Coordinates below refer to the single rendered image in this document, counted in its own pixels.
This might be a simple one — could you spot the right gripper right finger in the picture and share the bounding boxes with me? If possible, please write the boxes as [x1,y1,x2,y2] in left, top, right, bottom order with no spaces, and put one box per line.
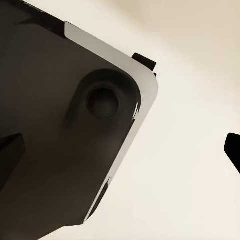
[224,133,240,173]

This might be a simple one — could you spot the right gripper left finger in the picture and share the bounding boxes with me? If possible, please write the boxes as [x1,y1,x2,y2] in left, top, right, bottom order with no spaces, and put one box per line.
[0,133,26,193]

